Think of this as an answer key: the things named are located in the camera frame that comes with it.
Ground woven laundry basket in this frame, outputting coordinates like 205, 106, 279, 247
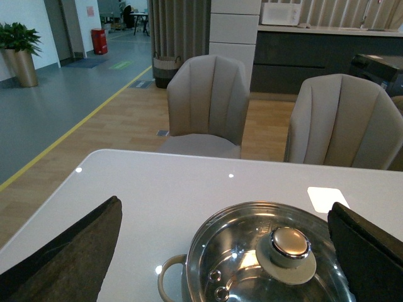
153, 52, 183, 89

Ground beige chair left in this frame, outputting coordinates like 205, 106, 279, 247
158, 55, 249, 159

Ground grey curtain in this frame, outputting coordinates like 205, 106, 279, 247
147, 0, 212, 61

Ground beige chair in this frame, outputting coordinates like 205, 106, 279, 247
158, 55, 249, 159
283, 74, 402, 171

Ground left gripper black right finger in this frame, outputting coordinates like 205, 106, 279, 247
327, 202, 402, 301

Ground dark kitchen counter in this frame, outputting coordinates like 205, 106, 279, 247
251, 25, 402, 94

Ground distant black desk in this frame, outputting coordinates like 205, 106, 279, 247
130, 12, 150, 36

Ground beige chair right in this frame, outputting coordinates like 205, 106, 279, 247
283, 74, 402, 171

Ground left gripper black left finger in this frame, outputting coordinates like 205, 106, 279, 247
1, 196, 122, 301

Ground red cabinet box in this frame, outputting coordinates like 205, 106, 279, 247
91, 28, 108, 55

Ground stainless steel pot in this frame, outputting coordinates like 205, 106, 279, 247
157, 201, 358, 302

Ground black appliance box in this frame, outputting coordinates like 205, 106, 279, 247
349, 54, 402, 97

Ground potted green plant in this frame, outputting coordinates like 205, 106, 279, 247
1, 22, 41, 87

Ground glass pot lid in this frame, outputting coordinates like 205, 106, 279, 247
185, 201, 358, 302

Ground white microwave oven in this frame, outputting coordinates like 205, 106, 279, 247
259, 3, 302, 26

